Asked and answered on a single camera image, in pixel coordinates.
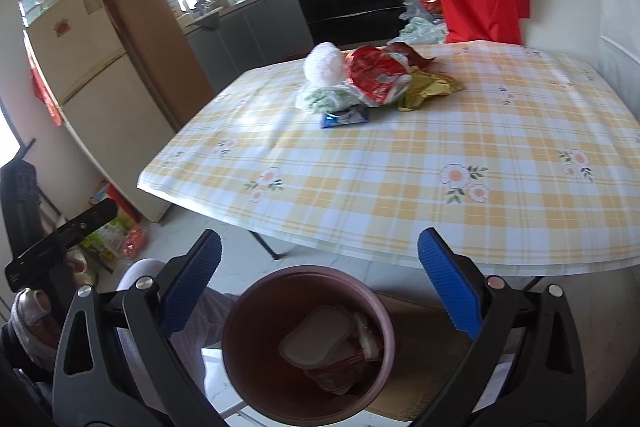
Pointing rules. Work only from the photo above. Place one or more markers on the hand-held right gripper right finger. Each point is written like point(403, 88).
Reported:
point(450, 282)

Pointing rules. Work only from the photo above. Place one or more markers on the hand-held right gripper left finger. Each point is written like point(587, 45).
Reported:
point(192, 279)

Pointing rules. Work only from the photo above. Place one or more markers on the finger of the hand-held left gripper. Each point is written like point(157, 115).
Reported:
point(65, 234)

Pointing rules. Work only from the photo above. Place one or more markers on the maroon trash bin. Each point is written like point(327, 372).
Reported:
point(250, 357)

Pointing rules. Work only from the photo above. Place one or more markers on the gold foil wrapper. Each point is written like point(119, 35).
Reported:
point(425, 89)

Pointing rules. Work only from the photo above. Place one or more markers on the blue wrapper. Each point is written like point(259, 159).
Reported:
point(345, 117)

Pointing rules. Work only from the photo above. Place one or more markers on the red snack packet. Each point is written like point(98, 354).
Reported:
point(375, 77)

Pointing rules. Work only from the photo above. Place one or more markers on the white green plastic bag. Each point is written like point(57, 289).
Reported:
point(325, 99)

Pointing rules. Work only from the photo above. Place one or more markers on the dark red wrapper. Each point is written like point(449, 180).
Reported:
point(406, 54)

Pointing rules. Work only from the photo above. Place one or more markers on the white fluffy wad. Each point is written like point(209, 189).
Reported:
point(325, 64)

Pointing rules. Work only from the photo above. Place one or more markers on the person's left hand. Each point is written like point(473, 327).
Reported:
point(30, 312)

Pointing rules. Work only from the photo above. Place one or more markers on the person's leg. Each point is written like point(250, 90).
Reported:
point(205, 317)

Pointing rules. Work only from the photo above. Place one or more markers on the green snack packet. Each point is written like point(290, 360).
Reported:
point(107, 237)

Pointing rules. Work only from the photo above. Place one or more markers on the orange mesh bag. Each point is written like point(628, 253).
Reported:
point(135, 243)

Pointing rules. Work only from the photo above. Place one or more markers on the black table leg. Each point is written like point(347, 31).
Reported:
point(270, 247)
point(533, 283)

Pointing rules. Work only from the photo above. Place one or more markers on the table with checkered cloth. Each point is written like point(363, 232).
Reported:
point(400, 182)

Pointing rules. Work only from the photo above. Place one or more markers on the cream refrigerator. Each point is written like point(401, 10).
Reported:
point(90, 107)

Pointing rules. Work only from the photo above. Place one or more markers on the grey kitchen base cabinets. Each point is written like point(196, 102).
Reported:
point(250, 32)

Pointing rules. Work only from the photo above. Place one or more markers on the crumpled plastic shopping bags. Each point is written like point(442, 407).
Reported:
point(420, 29)

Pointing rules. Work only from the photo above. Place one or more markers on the black built-in oven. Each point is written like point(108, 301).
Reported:
point(350, 7)

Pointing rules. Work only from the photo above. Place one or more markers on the wooden door frame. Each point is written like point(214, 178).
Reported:
point(145, 7)

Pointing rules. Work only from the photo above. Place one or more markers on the white wall sheet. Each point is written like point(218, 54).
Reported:
point(615, 7)

